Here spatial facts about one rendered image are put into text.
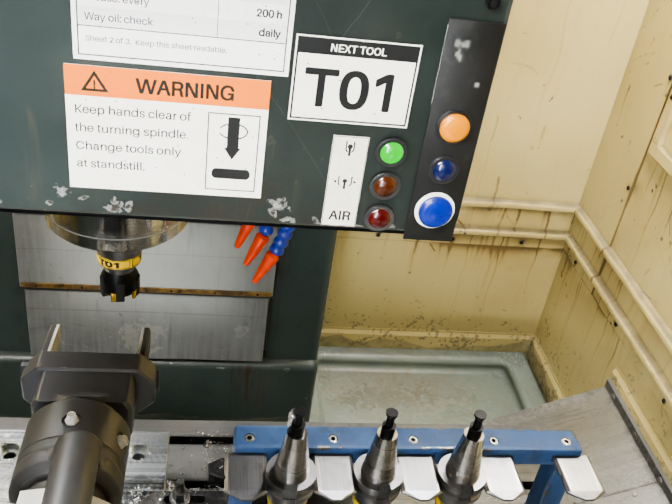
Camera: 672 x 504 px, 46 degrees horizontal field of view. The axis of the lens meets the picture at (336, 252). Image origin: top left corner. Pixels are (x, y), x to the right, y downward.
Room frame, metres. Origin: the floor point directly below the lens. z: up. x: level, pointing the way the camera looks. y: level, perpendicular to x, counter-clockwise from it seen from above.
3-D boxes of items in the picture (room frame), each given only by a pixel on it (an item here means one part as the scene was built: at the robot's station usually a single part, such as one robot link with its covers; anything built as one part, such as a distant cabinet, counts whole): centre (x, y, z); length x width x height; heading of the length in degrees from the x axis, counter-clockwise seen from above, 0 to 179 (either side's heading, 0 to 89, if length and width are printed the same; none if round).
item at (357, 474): (0.69, -0.10, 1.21); 0.06 x 0.06 x 0.03
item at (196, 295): (1.19, 0.34, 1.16); 0.48 x 0.05 x 0.51; 101
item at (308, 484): (0.67, 0.01, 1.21); 0.06 x 0.06 x 0.03
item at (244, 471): (0.66, 0.07, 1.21); 0.07 x 0.05 x 0.01; 11
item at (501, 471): (0.73, -0.26, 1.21); 0.07 x 0.05 x 0.01; 11
